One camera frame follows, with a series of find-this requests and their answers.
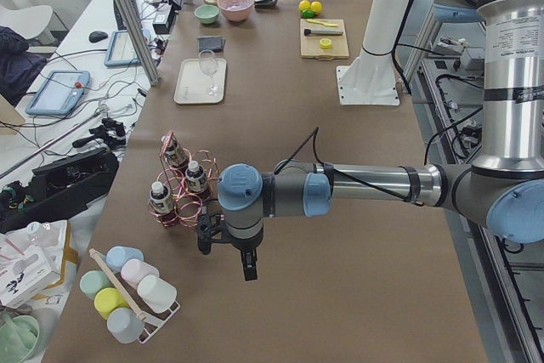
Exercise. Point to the blue cup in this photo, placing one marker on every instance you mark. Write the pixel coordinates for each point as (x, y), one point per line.
(117, 256)

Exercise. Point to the green bowl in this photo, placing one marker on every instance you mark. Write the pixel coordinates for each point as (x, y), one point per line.
(207, 14)

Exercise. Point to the tea bottle back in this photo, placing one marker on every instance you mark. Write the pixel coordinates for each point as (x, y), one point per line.
(175, 154)

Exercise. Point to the cream rabbit tray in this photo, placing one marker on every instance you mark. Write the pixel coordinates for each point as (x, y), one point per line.
(193, 85)

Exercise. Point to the half lemon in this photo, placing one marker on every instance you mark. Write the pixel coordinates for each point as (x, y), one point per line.
(325, 43)

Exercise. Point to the pink cup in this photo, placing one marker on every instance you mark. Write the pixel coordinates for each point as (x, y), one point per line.
(135, 270)

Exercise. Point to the tea bottle white cap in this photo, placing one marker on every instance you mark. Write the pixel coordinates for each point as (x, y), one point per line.
(196, 178)

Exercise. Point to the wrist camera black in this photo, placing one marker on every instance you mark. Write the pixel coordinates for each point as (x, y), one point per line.
(211, 229)

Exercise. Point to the white cup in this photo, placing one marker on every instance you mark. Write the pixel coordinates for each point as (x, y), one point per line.
(158, 294)

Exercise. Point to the blue teach pendant near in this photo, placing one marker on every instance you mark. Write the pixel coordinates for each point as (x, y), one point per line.
(59, 93)

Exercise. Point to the clear wine glass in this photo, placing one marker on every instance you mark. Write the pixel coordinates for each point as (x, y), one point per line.
(208, 63)

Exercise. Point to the blue teach pendant far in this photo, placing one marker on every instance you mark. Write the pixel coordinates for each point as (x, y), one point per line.
(120, 51)

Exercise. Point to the green cup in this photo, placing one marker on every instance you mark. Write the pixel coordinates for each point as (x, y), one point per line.
(93, 282)

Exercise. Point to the bamboo cutting board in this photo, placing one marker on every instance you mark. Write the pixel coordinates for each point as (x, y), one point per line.
(310, 48)

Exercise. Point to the black computer mouse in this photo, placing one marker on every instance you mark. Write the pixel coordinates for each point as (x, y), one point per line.
(97, 36)

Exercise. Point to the steel muddler black tip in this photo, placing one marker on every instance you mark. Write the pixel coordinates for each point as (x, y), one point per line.
(321, 32)

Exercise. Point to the grey folded cloth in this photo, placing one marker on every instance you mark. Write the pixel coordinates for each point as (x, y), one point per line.
(213, 43)

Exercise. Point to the yellow cup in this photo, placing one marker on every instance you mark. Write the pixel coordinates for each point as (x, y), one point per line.
(107, 300)

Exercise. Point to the black equipment case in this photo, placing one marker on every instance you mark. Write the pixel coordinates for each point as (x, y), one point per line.
(59, 190)

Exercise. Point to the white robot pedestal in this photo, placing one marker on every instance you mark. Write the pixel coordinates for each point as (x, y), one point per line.
(370, 79)

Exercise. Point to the grey cup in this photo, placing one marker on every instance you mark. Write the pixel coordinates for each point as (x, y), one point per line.
(124, 325)

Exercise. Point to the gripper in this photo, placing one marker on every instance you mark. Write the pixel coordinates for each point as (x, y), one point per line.
(244, 247)

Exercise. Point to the copper wire bottle basket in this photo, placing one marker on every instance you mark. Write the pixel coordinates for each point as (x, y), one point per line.
(187, 205)

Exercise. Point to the pink bowl of ice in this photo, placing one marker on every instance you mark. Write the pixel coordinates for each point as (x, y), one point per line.
(235, 10)

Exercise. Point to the blue teach pendant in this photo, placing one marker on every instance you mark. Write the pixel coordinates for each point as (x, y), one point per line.
(120, 51)
(59, 93)

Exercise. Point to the tea bottle front left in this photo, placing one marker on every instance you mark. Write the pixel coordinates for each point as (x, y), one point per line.
(162, 203)

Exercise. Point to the aluminium frame post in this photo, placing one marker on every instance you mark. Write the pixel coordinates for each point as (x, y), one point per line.
(139, 43)

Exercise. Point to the metal ice scoop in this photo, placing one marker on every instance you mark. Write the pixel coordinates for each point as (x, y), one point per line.
(265, 4)

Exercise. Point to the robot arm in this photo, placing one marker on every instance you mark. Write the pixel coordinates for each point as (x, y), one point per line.
(501, 189)

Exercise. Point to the yellow plastic knife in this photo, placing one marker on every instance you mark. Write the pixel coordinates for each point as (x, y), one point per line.
(321, 23)

